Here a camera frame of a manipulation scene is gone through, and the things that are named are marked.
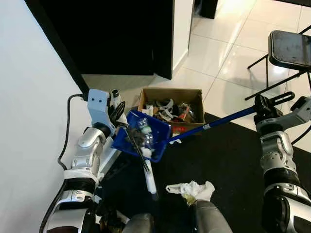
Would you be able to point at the clear plastic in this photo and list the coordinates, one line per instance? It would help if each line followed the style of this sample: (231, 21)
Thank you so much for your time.
(142, 131)

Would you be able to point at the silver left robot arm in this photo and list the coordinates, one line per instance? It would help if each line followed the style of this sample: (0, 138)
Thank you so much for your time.
(87, 145)

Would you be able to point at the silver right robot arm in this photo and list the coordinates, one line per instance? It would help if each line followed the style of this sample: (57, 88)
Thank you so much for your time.
(277, 150)

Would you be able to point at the black floor mat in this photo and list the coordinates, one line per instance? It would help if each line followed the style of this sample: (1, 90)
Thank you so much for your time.
(233, 165)

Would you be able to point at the white and black crumpled trash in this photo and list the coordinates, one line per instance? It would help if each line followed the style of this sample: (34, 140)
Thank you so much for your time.
(165, 109)

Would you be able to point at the open cardboard trash box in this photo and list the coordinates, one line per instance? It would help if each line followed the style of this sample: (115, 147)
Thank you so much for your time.
(170, 92)

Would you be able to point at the black folding chair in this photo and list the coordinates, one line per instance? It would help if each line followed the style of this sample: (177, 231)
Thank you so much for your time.
(289, 48)

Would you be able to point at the white paper wad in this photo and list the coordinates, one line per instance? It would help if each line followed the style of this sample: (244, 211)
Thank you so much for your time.
(194, 189)

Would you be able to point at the grey right robot leg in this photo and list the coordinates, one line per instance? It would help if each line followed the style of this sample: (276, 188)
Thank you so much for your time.
(211, 218)

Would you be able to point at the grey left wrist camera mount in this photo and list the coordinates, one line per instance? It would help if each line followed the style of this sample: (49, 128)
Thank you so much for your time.
(98, 104)

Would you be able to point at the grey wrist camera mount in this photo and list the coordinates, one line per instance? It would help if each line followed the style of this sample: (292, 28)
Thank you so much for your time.
(98, 104)
(302, 108)

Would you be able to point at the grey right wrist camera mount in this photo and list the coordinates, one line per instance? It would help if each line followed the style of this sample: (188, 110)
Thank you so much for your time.
(302, 108)

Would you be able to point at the black furniture post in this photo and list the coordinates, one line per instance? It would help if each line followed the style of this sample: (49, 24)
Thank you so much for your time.
(209, 7)

